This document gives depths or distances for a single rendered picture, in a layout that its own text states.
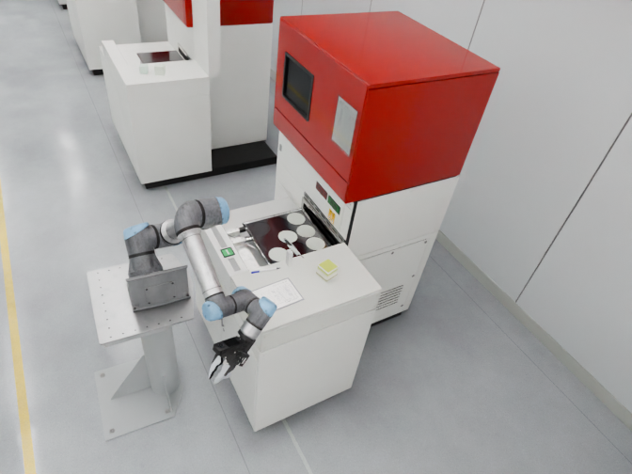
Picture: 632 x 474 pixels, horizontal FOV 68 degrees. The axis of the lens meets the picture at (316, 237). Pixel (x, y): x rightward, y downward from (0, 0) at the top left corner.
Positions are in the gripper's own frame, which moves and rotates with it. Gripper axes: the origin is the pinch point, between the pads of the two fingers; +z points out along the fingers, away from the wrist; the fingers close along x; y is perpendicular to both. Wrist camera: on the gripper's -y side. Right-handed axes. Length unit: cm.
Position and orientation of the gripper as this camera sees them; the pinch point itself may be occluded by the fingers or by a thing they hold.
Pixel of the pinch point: (212, 378)
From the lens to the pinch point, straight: 185.1
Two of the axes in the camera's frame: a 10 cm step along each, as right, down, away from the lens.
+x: -7.2, -4.6, 5.1
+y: 3.8, 3.6, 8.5
